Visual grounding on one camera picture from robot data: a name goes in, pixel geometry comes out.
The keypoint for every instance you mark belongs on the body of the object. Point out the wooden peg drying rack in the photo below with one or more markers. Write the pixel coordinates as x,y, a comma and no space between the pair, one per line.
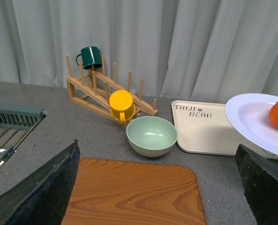
92,91

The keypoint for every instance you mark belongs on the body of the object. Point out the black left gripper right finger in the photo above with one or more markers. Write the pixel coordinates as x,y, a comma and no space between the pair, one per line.
259,178

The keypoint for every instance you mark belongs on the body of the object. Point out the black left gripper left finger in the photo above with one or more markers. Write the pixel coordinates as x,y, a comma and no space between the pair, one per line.
42,197

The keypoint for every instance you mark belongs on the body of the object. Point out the grey-green sink dish rack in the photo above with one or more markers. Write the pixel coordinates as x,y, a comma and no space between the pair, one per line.
16,123

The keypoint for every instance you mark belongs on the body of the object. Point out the brown wooden tray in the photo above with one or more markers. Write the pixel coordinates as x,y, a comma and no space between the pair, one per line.
110,192

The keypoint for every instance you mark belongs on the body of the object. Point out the light green bowl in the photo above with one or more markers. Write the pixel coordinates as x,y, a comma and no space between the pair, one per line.
151,136

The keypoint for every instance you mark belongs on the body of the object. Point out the yellow mug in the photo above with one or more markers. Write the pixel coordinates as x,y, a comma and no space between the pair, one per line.
122,107

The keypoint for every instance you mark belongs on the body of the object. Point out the white round plate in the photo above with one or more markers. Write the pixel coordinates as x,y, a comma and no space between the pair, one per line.
249,115

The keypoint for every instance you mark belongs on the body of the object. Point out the beige bear tray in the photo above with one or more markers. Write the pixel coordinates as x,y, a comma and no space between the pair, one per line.
203,128

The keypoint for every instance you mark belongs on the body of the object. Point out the grey curtain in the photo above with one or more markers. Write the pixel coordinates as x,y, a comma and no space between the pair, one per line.
199,50

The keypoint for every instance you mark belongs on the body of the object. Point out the dark green mug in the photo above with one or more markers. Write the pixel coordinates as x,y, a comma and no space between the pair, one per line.
91,57

